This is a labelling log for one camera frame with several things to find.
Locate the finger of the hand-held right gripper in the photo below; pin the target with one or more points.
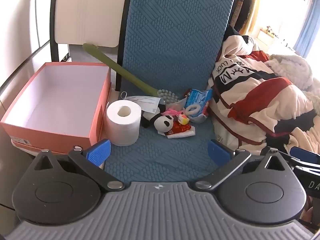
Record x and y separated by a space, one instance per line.
305 153

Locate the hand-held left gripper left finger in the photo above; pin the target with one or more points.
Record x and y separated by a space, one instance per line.
98 152

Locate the pink plush toy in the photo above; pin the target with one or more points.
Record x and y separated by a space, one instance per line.
172 111

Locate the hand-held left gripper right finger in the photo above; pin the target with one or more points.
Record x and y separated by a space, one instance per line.
217 152

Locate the white bedside cabinet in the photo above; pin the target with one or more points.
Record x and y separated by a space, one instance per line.
265 40

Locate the white folding chair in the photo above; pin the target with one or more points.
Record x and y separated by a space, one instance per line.
87 12

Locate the small colourful toy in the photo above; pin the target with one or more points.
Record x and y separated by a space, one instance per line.
184 119

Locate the hanging clothes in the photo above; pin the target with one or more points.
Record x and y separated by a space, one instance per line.
245 5

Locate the green massage brush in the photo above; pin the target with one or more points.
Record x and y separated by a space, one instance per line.
120 72

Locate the orange cardboard box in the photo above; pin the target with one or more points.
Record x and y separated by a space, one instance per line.
50 135

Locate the white red black printed blanket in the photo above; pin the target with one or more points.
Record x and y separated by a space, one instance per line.
250 92

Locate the blue snack packet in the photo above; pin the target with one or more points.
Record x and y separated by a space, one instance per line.
200 96

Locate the white toilet paper roll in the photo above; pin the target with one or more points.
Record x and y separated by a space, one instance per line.
122 130

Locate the white fluffy blanket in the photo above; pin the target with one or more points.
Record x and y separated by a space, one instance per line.
295 67

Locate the red flat packet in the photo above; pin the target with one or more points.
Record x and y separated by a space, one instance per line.
170 132

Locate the white face mask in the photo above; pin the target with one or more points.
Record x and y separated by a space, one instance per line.
147 103

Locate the panda plush toy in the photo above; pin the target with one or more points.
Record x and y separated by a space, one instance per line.
163 123

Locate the blue textured mat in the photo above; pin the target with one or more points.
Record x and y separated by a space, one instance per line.
175 42

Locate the white towel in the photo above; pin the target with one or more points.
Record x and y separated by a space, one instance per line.
183 134

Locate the blue curtain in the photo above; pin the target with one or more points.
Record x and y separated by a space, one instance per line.
310 35

